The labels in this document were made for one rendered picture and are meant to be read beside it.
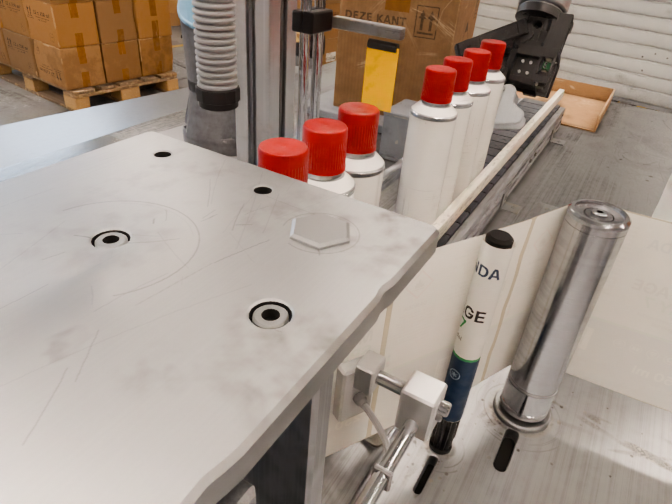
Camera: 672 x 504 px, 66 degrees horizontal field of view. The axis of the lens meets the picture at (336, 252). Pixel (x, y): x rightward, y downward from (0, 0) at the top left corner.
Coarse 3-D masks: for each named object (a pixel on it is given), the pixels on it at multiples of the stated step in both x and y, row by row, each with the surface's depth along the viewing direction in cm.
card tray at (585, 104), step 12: (564, 84) 147; (576, 84) 145; (588, 84) 144; (528, 96) 142; (564, 96) 144; (576, 96) 145; (588, 96) 145; (600, 96) 143; (612, 96) 140; (576, 108) 135; (588, 108) 136; (600, 108) 137; (564, 120) 126; (576, 120) 127; (588, 120) 127; (600, 120) 126
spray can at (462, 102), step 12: (444, 60) 59; (456, 60) 58; (468, 60) 58; (468, 72) 58; (456, 84) 59; (468, 84) 60; (456, 96) 59; (468, 96) 60; (456, 108) 59; (468, 108) 60; (456, 120) 60; (468, 120) 61; (456, 132) 61; (456, 144) 62; (456, 156) 63; (456, 168) 64; (444, 180) 64; (444, 192) 65; (444, 204) 66
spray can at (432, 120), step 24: (432, 72) 53; (456, 72) 54; (432, 96) 55; (432, 120) 55; (408, 144) 58; (432, 144) 56; (408, 168) 59; (432, 168) 58; (408, 192) 60; (432, 192) 60; (408, 216) 61; (432, 216) 62
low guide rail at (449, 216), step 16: (560, 96) 116; (544, 112) 103; (528, 128) 93; (512, 144) 86; (496, 160) 79; (480, 176) 74; (464, 192) 69; (448, 208) 65; (464, 208) 68; (432, 224) 61; (448, 224) 64
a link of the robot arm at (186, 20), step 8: (184, 0) 70; (184, 8) 71; (184, 16) 71; (192, 16) 70; (184, 24) 72; (192, 24) 71; (184, 32) 73; (192, 32) 71; (184, 40) 74; (192, 40) 72; (184, 48) 75; (192, 48) 73; (192, 56) 73; (192, 64) 74; (192, 72) 75; (192, 80) 76
